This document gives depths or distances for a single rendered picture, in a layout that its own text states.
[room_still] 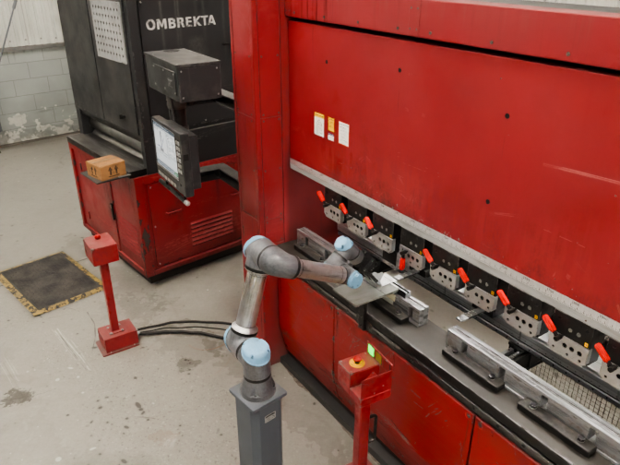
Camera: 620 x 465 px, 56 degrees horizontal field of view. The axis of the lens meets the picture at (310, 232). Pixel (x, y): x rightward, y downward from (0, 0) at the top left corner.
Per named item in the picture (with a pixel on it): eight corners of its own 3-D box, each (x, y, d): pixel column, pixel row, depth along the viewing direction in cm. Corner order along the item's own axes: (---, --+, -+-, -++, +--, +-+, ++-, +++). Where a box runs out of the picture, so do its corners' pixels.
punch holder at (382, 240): (371, 243, 286) (372, 211, 279) (384, 238, 291) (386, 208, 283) (391, 255, 275) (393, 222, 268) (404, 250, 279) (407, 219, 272)
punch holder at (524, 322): (502, 320, 226) (508, 283, 219) (516, 314, 231) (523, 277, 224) (534, 339, 215) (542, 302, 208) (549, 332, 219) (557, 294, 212)
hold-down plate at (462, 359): (441, 354, 256) (442, 349, 255) (449, 350, 259) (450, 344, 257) (495, 393, 233) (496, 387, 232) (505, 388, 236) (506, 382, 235)
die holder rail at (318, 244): (296, 243, 353) (296, 229, 348) (304, 240, 356) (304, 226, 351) (347, 278, 315) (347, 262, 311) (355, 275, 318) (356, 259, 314)
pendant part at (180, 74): (159, 191, 368) (142, 51, 331) (196, 183, 380) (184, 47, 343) (190, 219, 329) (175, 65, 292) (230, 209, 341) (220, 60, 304)
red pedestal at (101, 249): (95, 342, 408) (74, 235, 372) (130, 330, 421) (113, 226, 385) (103, 357, 393) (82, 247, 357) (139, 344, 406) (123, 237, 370)
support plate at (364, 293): (332, 290, 282) (332, 288, 281) (375, 275, 295) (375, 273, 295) (355, 307, 268) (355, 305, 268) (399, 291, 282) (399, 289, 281)
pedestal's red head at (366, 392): (337, 381, 272) (338, 350, 264) (366, 371, 279) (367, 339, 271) (360, 408, 256) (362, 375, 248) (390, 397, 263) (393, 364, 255)
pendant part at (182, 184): (157, 174, 354) (150, 115, 339) (176, 171, 360) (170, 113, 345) (185, 198, 320) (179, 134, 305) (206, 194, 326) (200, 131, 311)
